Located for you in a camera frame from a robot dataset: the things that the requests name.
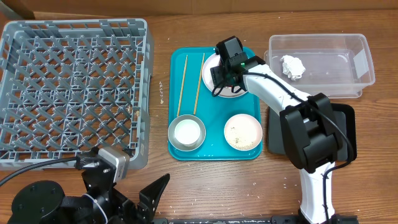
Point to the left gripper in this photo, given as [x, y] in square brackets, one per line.
[146, 207]

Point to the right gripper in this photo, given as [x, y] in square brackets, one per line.
[216, 76]

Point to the wooden chopstick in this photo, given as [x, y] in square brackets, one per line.
[182, 86]
[199, 85]

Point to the small white round plate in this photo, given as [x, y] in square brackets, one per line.
[244, 119]

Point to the white paper napkin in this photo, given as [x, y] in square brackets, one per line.
[292, 67]

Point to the pile of rice grains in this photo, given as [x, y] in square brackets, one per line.
[242, 137]

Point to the white paper cup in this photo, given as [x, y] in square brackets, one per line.
[187, 132]

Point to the grey metal bowl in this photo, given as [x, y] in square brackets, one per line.
[180, 146]

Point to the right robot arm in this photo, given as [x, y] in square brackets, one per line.
[312, 140]

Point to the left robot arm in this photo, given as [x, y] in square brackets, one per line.
[45, 201]

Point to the clear plastic waste bin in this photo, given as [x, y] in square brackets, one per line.
[338, 65]

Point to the grey plastic dishwasher rack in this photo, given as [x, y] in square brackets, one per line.
[70, 85]

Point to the large white round plate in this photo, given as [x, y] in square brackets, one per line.
[207, 73]

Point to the teal plastic serving tray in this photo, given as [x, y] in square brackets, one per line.
[213, 111]

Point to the black plastic tray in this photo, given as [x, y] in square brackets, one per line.
[345, 120]

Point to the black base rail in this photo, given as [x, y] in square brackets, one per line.
[284, 219]

